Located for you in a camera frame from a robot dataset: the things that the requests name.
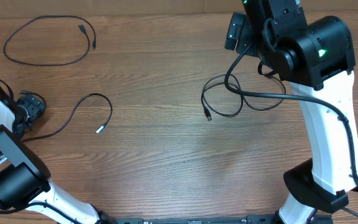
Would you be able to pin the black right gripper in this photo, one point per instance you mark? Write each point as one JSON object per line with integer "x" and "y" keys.
{"x": 240, "y": 33}

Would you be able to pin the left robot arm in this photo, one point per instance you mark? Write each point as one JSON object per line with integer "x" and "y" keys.
{"x": 25, "y": 181}

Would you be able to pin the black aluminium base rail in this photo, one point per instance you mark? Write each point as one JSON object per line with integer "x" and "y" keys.
{"x": 222, "y": 220}

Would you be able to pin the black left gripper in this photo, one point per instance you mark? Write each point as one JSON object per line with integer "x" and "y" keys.
{"x": 33, "y": 104}

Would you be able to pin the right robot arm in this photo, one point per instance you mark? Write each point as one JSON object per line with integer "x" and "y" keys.
{"x": 318, "y": 60}

